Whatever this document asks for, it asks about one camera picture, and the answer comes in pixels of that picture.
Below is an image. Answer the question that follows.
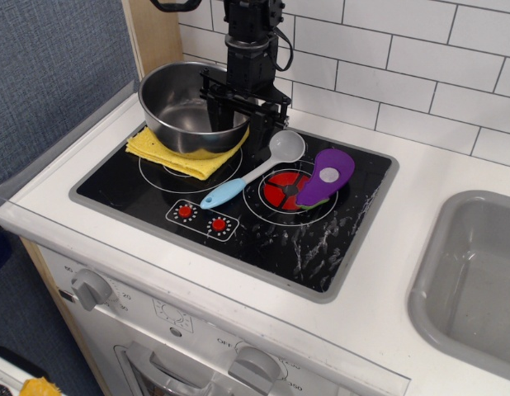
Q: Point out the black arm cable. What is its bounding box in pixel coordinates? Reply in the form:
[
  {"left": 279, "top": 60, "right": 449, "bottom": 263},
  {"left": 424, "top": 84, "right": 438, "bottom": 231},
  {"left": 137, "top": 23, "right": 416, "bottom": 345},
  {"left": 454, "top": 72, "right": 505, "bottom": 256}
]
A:
[{"left": 271, "top": 28, "right": 295, "bottom": 72}]

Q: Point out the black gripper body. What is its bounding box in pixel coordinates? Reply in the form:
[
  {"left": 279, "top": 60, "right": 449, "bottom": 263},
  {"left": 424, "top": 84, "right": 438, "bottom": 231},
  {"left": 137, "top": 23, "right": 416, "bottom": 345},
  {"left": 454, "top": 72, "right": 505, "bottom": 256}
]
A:
[{"left": 201, "top": 39, "right": 291, "bottom": 127}]

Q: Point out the grey right oven knob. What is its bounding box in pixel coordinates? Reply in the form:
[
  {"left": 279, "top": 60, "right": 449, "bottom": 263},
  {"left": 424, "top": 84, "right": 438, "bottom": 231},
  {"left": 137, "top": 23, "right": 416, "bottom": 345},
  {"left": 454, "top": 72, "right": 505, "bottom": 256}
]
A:
[{"left": 228, "top": 346, "right": 281, "bottom": 395}]

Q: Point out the black toy stovetop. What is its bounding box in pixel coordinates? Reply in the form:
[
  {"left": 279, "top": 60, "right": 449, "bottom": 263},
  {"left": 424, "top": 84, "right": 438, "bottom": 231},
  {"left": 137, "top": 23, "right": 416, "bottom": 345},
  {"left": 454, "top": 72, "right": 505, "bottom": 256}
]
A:
[{"left": 69, "top": 133, "right": 399, "bottom": 304}]

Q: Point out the purple toy eggplant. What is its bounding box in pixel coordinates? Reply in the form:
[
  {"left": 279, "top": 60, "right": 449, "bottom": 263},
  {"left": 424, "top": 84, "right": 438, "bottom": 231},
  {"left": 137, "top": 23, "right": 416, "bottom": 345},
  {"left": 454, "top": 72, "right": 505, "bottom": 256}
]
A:
[{"left": 295, "top": 148, "right": 355, "bottom": 209}]

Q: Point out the white spoon blue handle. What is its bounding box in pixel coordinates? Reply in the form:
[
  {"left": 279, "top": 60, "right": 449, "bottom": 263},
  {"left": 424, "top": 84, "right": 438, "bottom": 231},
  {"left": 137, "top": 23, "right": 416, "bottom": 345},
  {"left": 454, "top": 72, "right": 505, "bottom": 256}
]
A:
[{"left": 200, "top": 130, "right": 305, "bottom": 210}]

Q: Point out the yellow folded towel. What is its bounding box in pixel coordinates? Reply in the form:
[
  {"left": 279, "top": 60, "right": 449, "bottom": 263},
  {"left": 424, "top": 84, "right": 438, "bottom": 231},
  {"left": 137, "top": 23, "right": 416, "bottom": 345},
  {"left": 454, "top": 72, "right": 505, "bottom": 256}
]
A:
[{"left": 125, "top": 127, "right": 249, "bottom": 181}]

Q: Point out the stainless steel bowl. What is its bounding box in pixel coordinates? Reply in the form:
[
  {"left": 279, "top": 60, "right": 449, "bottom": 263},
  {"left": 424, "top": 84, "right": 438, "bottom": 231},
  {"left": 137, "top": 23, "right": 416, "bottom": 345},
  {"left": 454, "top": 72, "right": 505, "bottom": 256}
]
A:
[{"left": 139, "top": 62, "right": 249, "bottom": 159}]

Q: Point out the grey sink basin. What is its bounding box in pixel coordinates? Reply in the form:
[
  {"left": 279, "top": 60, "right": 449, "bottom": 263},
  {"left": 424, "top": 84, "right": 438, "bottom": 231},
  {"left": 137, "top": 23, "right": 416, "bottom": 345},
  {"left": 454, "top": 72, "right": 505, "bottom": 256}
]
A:
[{"left": 408, "top": 191, "right": 510, "bottom": 380}]

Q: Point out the grey left oven knob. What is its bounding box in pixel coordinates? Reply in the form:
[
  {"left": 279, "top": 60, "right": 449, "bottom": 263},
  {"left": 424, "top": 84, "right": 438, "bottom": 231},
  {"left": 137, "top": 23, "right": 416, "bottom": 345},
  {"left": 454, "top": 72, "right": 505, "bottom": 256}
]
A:
[{"left": 71, "top": 269, "right": 112, "bottom": 311}]

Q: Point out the white toy oven front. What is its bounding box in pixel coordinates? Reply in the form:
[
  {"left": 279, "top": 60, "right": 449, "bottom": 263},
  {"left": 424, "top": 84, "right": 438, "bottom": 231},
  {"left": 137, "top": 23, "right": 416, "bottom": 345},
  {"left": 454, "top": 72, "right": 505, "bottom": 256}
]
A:
[{"left": 40, "top": 247, "right": 343, "bottom": 395}]

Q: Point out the yellow black object on floor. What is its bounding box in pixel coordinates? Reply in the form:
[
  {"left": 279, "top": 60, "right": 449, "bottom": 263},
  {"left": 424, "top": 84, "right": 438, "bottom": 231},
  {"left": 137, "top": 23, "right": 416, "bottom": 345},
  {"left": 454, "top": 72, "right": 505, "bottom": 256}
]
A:
[{"left": 0, "top": 378, "right": 63, "bottom": 396}]

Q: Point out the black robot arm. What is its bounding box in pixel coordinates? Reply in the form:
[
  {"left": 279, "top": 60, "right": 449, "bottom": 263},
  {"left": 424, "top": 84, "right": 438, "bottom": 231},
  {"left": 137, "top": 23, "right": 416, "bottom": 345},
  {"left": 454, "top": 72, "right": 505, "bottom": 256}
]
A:
[{"left": 139, "top": 1, "right": 291, "bottom": 159}]

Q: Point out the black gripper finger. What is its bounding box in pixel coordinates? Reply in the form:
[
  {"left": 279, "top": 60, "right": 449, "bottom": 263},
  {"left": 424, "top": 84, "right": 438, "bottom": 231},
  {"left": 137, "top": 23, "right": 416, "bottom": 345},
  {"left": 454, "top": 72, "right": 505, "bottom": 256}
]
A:
[
  {"left": 206, "top": 93, "right": 234, "bottom": 132},
  {"left": 247, "top": 111, "right": 274, "bottom": 158}
]

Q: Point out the wooden side post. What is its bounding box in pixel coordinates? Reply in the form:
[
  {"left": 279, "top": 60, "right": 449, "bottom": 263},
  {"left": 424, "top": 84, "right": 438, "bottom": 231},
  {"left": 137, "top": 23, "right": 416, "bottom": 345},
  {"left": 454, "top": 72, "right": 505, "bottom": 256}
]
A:
[{"left": 121, "top": 0, "right": 183, "bottom": 79}]

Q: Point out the grey oven knob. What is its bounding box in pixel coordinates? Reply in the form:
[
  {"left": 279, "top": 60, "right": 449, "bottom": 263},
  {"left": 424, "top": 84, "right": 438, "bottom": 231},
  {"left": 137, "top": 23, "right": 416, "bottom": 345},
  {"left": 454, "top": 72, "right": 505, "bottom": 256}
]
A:
[
  {"left": 228, "top": 346, "right": 281, "bottom": 395},
  {"left": 71, "top": 269, "right": 112, "bottom": 311}
]

